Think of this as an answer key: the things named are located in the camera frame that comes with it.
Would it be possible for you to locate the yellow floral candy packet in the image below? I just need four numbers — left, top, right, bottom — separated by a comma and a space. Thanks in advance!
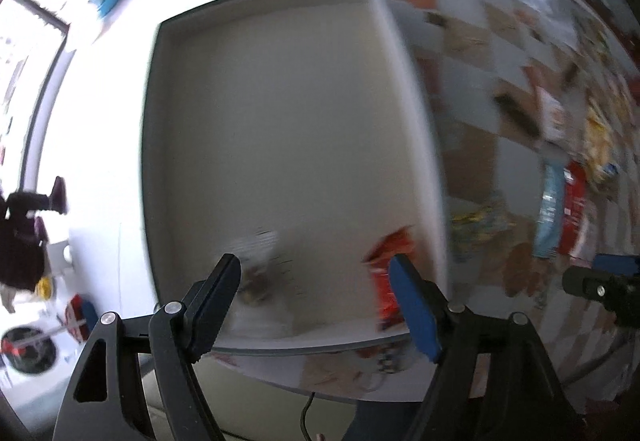
451, 198, 514, 262

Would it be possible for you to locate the red gold candy packet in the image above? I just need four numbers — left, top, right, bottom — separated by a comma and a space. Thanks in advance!
362, 227, 416, 331

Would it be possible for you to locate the white cardboard box tray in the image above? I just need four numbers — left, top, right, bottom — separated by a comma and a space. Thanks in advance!
141, 0, 448, 355

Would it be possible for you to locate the light blue snack bar packet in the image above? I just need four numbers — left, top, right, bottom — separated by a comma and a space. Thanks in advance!
533, 161, 565, 259

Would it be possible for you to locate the small clear nut packet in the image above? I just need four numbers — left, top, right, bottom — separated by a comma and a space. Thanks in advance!
230, 231, 279, 307

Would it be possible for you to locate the yellow white chips bag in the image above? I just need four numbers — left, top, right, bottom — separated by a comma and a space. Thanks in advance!
582, 97, 620, 192

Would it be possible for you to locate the dark purple clothing item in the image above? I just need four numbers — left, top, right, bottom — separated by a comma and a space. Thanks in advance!
1, 176, 67, 291

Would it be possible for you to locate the clear wrapped grey stick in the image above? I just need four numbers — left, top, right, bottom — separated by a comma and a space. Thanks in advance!
494, 93, 541, 140

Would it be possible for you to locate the pink crackers packet upper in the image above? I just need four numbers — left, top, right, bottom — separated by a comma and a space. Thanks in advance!
536, 86, 567, 146

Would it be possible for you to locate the red snack bar packet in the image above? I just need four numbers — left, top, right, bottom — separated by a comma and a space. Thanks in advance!
558, 160, 594, 263

